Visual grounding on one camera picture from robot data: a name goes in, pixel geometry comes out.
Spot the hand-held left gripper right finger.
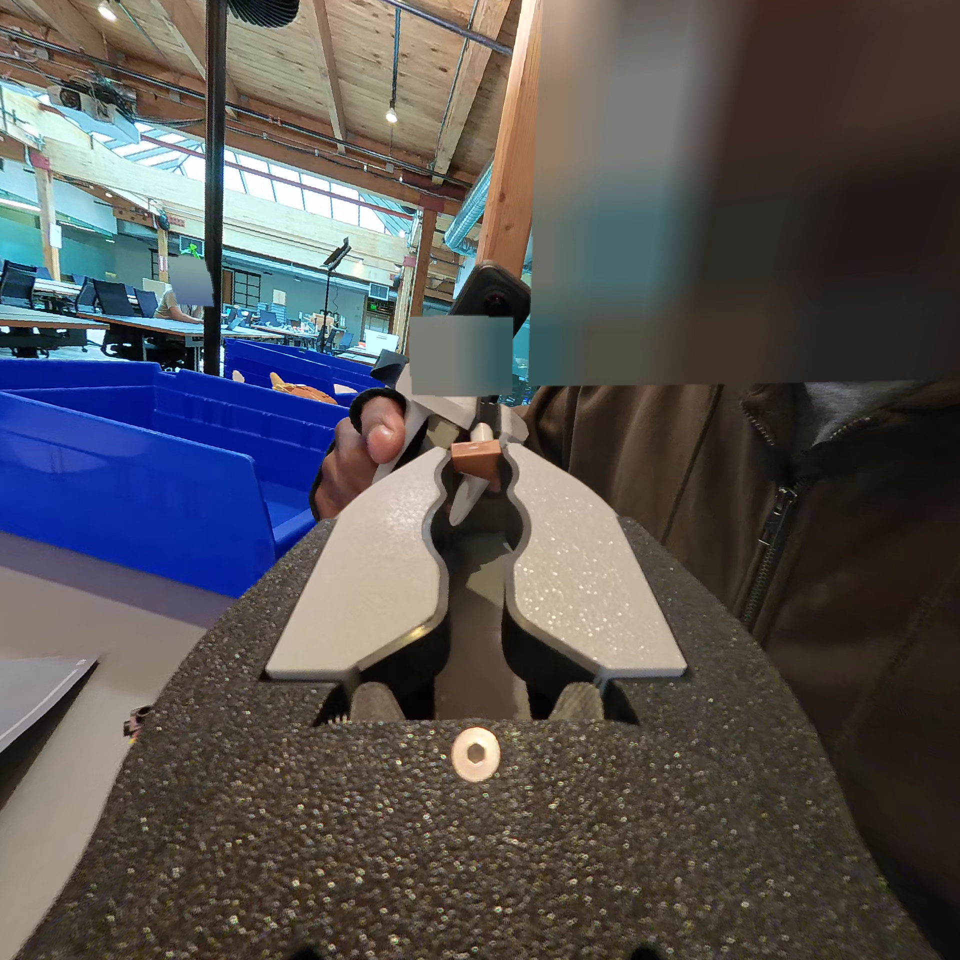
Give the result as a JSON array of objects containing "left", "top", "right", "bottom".
[{"left": 501, "top": 442, "right": 689, "bottom": 685}]

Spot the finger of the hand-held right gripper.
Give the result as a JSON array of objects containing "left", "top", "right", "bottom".
[
  {"left": 450, "top": 408, "right": 531, "bottom": 525},
  {"left": 372, "top": 366, "right": 453, "bottom": 486}
]

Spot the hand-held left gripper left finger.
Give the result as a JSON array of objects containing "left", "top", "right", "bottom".
[{"left": 264, "top": 448, "right": 453, "bottom": 684}]

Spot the small brown brick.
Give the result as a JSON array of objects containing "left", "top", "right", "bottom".
[{"left": 451, "top": 440, "right": 502, "bottom": 481}]

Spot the brown toy figure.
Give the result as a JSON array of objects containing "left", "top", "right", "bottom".
[{"left": 268, "top": 369, "right": 360, "bottom": 406}]

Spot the black tripod stand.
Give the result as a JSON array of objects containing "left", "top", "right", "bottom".
[{"left": 321, "top": 236, "right": 354, "bottom": 354}]

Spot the person's brown jacket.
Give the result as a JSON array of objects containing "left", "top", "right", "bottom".
[{"left": 517, "top": 382, "right": 960, "bottom": 960}]

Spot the large blue storage bin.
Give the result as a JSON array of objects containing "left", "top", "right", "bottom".
[{"left": 0, "top": 362, "right": 355, "bottom": 599}]

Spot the black floor lamp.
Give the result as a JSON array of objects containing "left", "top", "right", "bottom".
[{"left": 202, "top": 0, "right": 303, "bottom": 378}]

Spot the long white office table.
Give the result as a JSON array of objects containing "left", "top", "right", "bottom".
[{"left": 78, "top": 311, "right": 207, "bottom": 354}]

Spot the person's grey shirt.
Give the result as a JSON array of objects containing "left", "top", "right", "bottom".
[{"left": 806, "top": 381, "right": 931, "bottom": 447}]

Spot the row of black office chairs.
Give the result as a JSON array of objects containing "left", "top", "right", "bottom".
[{"left": 0, "top": 258, "right": 162, "bottom": 361}]

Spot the grey instruction booklet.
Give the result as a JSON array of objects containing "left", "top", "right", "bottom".
[{"left": 0, "top": 656, "right": 100, "bottom": 755}]

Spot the ceiling mounted heater unit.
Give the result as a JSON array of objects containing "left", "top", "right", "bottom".
[{"left": 45, "top": 78, "right": 140, "bottom": 125}]

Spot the reddish wooden post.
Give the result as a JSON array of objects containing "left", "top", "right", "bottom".
[{"left": 408, "top": 210, "right": 440, "bottom": 354}]

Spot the silver ventilation duct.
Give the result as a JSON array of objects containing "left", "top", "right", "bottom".
[{"left": 444, "top": 159, "right": 496, "bottom": 256}]

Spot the wooden support post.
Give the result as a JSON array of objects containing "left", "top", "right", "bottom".
[{"left": 474, "top": 0, "right": 543, "bottom": 280}]

